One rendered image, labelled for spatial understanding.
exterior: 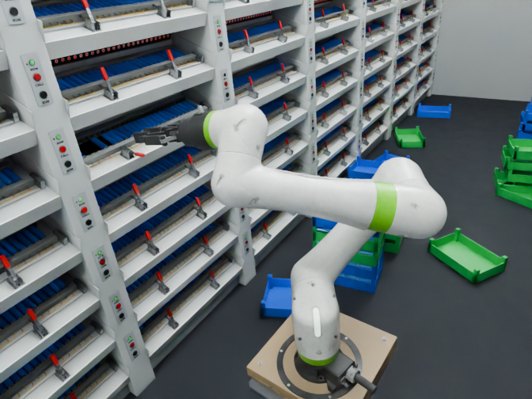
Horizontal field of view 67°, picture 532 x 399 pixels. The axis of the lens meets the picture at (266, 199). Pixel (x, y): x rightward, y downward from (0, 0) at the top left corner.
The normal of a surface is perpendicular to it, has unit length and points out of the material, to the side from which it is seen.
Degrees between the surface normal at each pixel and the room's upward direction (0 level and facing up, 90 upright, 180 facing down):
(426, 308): 0
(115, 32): 110
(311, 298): 5
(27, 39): 90
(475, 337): 0
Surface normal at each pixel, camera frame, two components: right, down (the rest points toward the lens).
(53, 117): 0.83, 0.22
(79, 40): 0.81, 0.49
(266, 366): -0.11, -0.86
